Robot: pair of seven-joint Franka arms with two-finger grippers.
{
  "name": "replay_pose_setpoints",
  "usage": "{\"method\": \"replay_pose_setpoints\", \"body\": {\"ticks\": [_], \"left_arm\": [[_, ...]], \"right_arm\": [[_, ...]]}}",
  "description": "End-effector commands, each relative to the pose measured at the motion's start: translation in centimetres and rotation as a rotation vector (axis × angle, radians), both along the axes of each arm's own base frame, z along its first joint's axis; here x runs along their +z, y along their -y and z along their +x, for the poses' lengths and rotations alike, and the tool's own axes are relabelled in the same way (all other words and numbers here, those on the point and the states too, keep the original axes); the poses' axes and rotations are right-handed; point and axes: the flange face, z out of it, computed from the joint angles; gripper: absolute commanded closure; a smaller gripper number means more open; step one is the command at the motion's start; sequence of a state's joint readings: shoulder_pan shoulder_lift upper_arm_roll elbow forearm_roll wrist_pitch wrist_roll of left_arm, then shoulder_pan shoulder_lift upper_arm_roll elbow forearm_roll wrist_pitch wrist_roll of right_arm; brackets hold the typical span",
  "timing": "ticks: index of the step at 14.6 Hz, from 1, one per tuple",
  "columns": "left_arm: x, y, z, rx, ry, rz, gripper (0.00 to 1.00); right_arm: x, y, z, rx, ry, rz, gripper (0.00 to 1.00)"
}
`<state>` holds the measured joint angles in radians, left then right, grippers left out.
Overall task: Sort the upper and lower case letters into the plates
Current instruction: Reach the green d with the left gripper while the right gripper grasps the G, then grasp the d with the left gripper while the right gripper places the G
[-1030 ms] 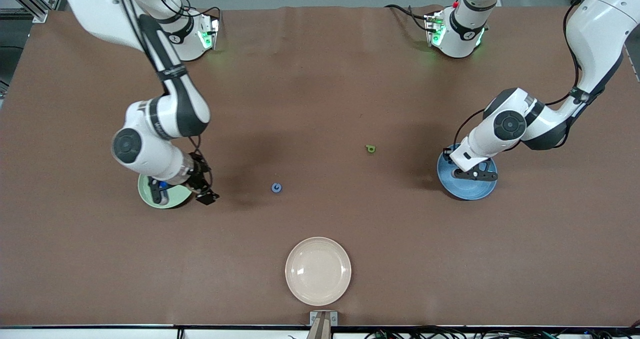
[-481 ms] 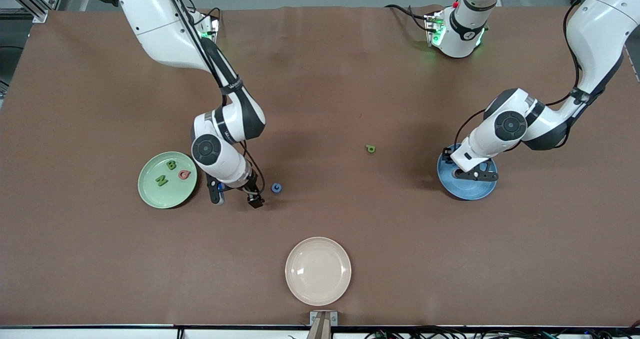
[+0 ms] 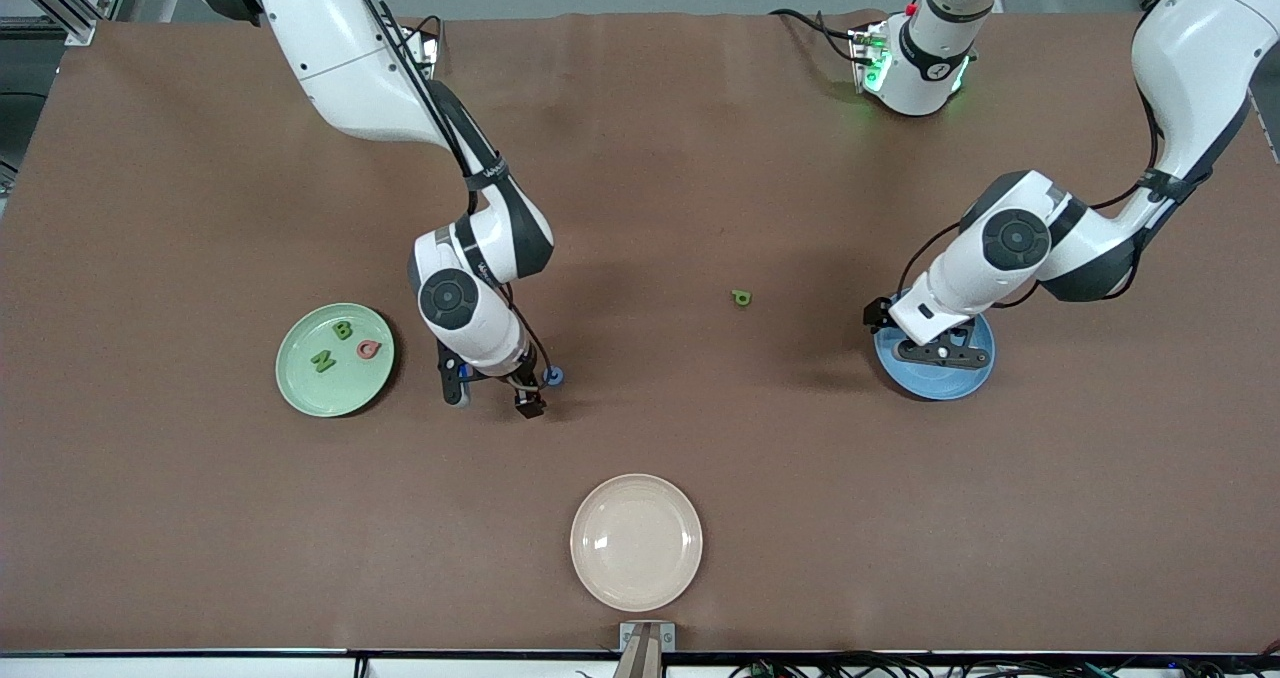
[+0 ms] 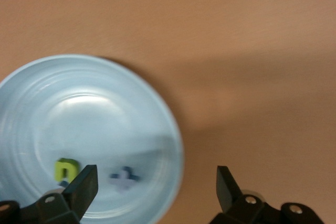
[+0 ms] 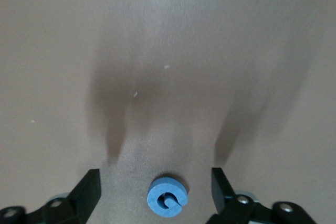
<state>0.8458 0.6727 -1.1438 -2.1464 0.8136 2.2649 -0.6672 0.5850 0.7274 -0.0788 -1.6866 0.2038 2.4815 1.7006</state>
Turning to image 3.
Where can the blue letter G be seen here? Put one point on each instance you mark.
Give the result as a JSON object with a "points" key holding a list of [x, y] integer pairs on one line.
{"points": [[558, 371]]}

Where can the pink letter Q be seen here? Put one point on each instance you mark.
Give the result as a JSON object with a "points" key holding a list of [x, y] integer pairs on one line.
{"points": [[361, 349]]}

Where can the green letter B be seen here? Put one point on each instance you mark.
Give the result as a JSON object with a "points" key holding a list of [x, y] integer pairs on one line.
{"points": [[343, 331]]}

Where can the green letter N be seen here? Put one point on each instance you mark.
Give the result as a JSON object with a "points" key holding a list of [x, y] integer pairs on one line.
{"points": [[323, 361]]}

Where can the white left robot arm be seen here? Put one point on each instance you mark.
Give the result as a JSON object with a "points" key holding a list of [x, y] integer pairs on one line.
{"points": [[1200, 58]]}

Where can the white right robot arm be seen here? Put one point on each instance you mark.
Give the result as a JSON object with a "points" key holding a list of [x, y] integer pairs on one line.
{"points": [[340, 58]]}

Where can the blue plate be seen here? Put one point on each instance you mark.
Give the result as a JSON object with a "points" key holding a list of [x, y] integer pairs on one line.
{"points": [[930, 383]]}

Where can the beige plate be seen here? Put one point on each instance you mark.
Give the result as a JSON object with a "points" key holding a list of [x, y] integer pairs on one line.
{"points": [[636, 543]]}

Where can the light green plate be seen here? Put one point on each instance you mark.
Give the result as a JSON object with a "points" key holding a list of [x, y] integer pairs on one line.
{"points": [[320, 388]]}

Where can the brown table mat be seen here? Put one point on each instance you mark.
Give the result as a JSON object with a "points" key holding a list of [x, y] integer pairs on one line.
{"points": [[640, 208]]}

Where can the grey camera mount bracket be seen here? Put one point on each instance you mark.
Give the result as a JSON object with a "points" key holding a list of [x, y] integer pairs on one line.
{"points": [[645, 648]]}

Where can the aluminium frame profile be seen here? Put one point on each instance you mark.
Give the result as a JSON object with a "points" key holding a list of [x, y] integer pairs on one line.
{"points": [[80, 30]]}

